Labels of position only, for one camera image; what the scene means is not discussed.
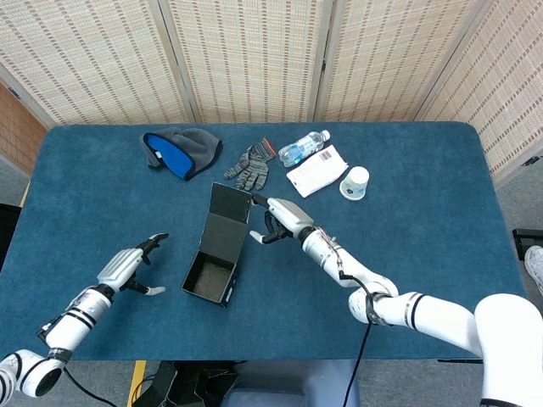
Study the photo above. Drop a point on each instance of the grey blue beanie hat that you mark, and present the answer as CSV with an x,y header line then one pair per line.
x,y
199,144

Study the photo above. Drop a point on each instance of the white sneaker shoe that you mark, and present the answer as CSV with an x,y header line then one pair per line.
x,y
535,267

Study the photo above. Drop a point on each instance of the clear plastic water bottle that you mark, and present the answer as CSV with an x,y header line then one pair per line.
x,y
299,148

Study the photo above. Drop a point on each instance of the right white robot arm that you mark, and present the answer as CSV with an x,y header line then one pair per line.
x,y
424,313

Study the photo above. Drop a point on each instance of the white floral paper cup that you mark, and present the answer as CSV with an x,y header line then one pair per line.
x,y
355,182

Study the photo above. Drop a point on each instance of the black furniture piece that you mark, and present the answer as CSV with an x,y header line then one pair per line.
x,y
6,229

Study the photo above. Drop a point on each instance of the black paper box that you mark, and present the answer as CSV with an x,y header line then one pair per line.
x,y
225,237

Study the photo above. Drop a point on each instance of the blue grey padded seat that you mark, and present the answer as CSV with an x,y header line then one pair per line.
x,y
292,386

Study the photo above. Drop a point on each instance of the white tissue packet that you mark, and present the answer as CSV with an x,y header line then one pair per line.
x,y
316,174

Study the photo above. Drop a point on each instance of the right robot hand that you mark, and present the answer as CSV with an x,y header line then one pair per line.
x,y
290,216

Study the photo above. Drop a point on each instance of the beige woven screen panel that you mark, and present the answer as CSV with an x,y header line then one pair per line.
x,y
509,85
390,55
85,55
250,55

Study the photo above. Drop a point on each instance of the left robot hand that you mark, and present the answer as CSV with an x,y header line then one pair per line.
x,y
119,267

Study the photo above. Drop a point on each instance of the yellow floor tape strip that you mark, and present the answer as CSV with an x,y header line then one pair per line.
x,y
136,381

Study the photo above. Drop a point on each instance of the brown woven screen panel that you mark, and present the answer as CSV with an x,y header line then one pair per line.
x,y
17,135

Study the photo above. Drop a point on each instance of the grey knit work glove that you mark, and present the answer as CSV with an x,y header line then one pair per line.
x,y
252,169

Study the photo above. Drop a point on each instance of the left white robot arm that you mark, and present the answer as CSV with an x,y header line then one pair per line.
x,y
72,326

